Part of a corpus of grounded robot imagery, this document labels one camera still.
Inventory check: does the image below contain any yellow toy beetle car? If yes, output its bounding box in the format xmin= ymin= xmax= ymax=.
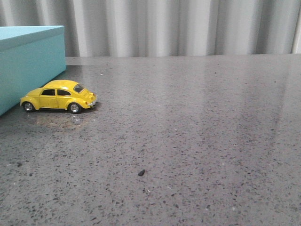
xmin=20 ymin=80 xmax=97 ymax=113

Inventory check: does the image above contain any light blue box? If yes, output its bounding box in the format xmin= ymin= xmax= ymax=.
xmin=0 ymin=25 xmax=66 ymax=114

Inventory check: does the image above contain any small black debris piece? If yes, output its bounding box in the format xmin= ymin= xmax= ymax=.
xmin=137 ymin=169 xmax=145 ymax=176

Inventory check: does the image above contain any grey pleated curtain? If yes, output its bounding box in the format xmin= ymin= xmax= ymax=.
xmin=0 ymin=0 xmax=301 ymax=57

